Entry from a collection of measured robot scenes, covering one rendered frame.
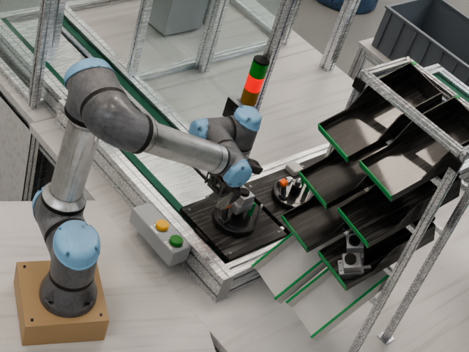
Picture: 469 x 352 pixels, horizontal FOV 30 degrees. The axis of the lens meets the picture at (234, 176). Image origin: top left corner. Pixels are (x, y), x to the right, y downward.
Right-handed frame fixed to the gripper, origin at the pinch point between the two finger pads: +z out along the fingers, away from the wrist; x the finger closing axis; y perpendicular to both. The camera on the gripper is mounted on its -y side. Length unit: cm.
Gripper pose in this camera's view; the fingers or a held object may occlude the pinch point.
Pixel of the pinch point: (222, 204)
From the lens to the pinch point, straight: 257.2
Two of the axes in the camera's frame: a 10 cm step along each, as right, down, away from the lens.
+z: -2.5, 7.4, 6.2
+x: 6.2, 6.2, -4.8
